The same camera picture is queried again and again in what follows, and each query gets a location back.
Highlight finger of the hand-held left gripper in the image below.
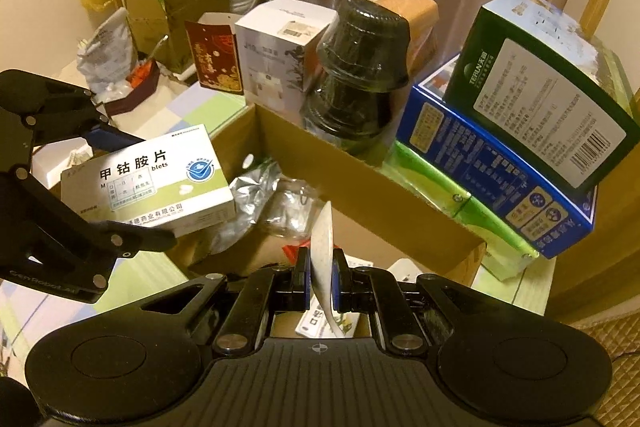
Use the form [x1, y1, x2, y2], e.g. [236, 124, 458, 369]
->
[0, 69, 146, 168]
[0, 167, 177, 260]

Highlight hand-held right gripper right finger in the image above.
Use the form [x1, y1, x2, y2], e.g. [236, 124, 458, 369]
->
[331, 249, 482, 358]

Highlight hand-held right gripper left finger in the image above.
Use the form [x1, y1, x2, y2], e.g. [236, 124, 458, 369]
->
[145, 249, 313, 358]

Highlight white plastic spoon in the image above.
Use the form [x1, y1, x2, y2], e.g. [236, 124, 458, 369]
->
[309, 201, 347, 336]

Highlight white green medicine box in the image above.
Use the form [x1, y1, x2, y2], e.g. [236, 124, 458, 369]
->
[60, 124, 237, 239]

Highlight white square night light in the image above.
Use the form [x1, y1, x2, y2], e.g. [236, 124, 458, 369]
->
[387, 258, 427, 284]

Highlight green silver foil bag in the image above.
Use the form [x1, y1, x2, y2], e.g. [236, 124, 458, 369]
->
[210, 161, 301, 254]

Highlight dark brown low box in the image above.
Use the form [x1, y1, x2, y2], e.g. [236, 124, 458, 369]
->
[106, 57, 162, 118]

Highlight white crumpled plastic bag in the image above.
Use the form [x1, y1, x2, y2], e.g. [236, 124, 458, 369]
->
[77, 7, 139, 96]

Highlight red gold gift box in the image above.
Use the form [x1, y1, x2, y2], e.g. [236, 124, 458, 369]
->
[184, 13, 246, 96]

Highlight tall open cardboard box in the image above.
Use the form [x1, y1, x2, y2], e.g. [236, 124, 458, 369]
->
[125, 0, 231, 74]

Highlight green tissue pack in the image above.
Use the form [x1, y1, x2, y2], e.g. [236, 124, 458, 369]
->
[382, 142, 542, 284]

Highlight blue carton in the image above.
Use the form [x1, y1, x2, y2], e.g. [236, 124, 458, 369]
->
[395, 52, 599, 261]

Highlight white product box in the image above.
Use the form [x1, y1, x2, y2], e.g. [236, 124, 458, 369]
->
[235, 0, 339, 114]

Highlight stacked black bowls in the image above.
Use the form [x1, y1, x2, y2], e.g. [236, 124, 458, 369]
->
[300, 0, 414, 156]

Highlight dark green carton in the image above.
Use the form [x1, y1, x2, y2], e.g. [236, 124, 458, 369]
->
[442, 0, 640, 198]

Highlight brown taped cardboard box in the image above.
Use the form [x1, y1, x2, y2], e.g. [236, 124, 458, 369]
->
[359, 0, 440, 78]

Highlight wooden wardrobe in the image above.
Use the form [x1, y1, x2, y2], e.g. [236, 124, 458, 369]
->
[545, 87, 640, 323]

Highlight wooden stick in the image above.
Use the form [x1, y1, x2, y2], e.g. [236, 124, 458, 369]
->
[580, 0, 612, 38]

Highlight orange handled screwdriver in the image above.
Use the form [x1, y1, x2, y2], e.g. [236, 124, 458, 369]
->
[131, 34, 170, 84]

